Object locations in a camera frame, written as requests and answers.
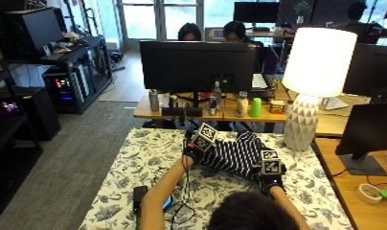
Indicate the checkered calibration board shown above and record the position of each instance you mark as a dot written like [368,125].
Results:
[215,33]

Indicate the person's right hand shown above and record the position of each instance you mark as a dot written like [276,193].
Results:
[272,182]

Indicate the computer tower with coloured lights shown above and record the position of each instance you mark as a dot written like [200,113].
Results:
[65,86]

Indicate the person's left hand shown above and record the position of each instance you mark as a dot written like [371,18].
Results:
[189,154]

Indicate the white bottle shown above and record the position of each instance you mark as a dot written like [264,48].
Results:
[243,105]

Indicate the black dock bar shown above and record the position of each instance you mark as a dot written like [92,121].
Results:
[181,111]

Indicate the left glove marker cube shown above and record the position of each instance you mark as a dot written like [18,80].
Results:
[205,136]

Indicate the black low rack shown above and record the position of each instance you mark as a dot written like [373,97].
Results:
[11,159]

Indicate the large black case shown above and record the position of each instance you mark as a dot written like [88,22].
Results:
[35,30]

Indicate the yellow small box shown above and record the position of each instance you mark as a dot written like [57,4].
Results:
[277,107]

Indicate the right glove marker cube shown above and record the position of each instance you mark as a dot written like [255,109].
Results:
[271,163]

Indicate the glove marker cube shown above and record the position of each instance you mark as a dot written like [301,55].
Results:
[271,163]
[205,136]

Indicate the green plastic cup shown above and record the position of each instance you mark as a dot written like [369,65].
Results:
[256,108]

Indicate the vase with flowers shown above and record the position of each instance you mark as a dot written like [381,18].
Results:
[303,11]

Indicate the phone with lit screen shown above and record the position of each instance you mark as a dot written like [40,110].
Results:
[167,202]

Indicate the black white striped garment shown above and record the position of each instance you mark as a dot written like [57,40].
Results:
[233,155]

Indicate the wooden desk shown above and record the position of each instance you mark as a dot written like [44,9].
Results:
[228,115]
[364,217]
[329,123]

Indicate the white folded paper stand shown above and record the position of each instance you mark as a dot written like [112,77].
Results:
[333,103]

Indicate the wide black monitor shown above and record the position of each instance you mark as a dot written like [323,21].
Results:
[197,65]

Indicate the black shelf unit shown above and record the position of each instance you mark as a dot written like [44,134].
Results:
[81,52]

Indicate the blue floral tablecloth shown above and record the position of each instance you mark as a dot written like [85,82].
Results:
[129,169]

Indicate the black rectangular device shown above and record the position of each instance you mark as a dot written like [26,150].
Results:
[140,198]

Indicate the white lamp with patterned base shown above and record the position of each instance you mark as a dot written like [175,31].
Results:
[319,60]

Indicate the black monitor on square stand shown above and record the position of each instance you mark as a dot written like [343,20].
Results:
[371,127]

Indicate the the person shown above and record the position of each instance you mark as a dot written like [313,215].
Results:
[253,212]

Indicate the clear water bottle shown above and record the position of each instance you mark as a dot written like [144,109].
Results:
[217,94]

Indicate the small slim can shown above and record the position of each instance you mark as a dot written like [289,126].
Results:
[213,107]

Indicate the beige tape roll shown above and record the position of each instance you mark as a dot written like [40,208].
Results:
[369,193]

